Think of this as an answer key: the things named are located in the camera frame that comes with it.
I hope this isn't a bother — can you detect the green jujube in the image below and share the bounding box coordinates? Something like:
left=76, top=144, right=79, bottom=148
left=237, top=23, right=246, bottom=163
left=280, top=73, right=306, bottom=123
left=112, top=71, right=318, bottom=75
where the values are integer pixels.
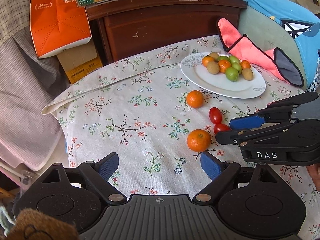
left=232, top=62, right=242, bottom=74
left=229, top=55, right=240, bottom=64
left=225, top=67, right=239, bottom=82
left=217, top=56, right=230, bottom=61

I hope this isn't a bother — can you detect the dark wooden cabinet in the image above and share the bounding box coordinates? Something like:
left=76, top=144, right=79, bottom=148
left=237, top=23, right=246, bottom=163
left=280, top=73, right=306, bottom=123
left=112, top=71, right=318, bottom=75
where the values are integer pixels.
left=86, top=0, right=247, bottom=64

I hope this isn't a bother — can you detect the white floral plate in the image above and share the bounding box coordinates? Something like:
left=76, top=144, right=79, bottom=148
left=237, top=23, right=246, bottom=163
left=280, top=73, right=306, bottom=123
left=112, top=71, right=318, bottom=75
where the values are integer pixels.
left=180, top=52, right=266, bottom=99

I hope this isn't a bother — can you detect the brown longan plate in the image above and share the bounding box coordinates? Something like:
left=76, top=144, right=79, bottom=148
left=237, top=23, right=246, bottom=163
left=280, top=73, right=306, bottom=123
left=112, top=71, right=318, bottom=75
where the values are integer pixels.
left=242, top=68, right=254, bottom=81
left=208, top=53, right=220, bottom=61

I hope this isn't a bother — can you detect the brown plush toy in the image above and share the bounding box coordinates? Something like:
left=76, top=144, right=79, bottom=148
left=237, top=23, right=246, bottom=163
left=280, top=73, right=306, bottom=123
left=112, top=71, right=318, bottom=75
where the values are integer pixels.
left=1, top=209, right=80, bottom=240

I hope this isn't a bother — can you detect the small mandarin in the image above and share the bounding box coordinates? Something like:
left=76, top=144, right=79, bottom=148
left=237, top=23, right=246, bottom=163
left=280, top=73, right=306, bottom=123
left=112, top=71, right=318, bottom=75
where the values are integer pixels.
left=186, top=90, right=204, bottom=108

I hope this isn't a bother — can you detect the mandarin back left plate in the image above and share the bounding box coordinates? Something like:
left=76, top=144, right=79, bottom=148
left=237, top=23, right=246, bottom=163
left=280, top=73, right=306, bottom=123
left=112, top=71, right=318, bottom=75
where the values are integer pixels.
left=202, top=55, right=215, bottom=67

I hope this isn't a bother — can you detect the floral tablecloth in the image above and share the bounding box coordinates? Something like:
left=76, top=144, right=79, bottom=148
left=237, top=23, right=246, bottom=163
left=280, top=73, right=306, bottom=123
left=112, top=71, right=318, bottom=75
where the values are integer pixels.
left=41, top=35, right=320, bottom=239

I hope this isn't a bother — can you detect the orange mandarin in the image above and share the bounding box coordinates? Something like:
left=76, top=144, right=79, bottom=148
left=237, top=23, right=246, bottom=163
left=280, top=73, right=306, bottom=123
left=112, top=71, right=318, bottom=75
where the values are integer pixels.
left=218, top=60, right=231, bottom=73

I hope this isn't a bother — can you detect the person right hand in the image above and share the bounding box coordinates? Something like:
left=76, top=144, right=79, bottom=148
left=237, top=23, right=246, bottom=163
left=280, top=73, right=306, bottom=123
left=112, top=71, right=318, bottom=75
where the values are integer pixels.
left=306, top=163, right=319, bottom=187

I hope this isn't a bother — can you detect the blue plush pillow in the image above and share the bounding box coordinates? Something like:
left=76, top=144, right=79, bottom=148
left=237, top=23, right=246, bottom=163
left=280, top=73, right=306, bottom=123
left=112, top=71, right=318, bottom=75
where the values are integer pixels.
left=236, top=0, right=319, bottom=91

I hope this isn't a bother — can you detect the cardboard box yellow label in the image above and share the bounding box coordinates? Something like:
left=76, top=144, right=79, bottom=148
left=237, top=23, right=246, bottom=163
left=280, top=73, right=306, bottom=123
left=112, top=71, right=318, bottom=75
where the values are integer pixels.
left=57, top=39, right=103, bottom=84

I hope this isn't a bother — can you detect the green jujube front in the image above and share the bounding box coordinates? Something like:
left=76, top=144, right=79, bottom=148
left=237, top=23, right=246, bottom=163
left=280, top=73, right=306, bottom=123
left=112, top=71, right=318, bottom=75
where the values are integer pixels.
left=232, top=62, right=242, bottom=74

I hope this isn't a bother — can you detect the red cherry tomato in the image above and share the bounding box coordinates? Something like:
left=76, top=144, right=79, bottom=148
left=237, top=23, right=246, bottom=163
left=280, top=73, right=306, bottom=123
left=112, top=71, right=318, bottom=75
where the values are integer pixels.
left=213, top=123, right=231, bottom=134
left=209, top=107, right=222, bottom=124

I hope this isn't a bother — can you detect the brown longan back plate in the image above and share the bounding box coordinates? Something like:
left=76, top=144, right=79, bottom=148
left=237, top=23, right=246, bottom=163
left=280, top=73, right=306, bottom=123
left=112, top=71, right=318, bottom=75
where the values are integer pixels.
left=208, top=53, right=220, bottom=61

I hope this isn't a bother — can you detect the orange paper bag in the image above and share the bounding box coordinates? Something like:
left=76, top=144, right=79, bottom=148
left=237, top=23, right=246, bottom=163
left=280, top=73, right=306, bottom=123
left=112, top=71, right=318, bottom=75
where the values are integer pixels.
left=30, top=0, right=92, bottom=59

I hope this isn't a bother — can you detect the checked curtain fabric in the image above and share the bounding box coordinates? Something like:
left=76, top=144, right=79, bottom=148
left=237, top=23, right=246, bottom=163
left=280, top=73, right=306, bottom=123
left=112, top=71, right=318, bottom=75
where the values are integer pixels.
left=1, top=0, right=66, bottom=171

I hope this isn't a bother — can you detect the brown longan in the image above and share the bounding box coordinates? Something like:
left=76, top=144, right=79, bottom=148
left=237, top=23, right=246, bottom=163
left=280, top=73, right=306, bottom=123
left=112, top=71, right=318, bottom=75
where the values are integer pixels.
left=207, top=61, right=220, bottom=75

